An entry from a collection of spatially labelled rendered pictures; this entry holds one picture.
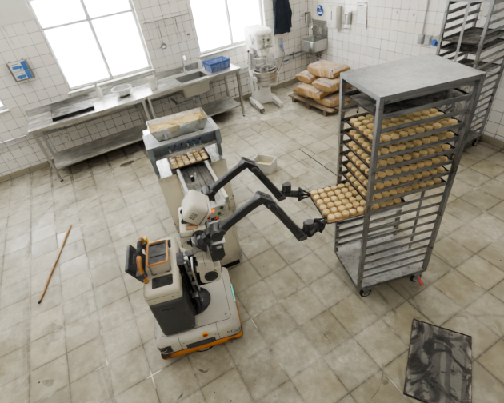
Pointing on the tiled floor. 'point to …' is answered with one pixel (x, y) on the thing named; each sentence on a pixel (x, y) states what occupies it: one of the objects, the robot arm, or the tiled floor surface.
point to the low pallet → (317, 104)
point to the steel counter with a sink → (181, 79)
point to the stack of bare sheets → (438, 365)
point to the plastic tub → (266, 163)
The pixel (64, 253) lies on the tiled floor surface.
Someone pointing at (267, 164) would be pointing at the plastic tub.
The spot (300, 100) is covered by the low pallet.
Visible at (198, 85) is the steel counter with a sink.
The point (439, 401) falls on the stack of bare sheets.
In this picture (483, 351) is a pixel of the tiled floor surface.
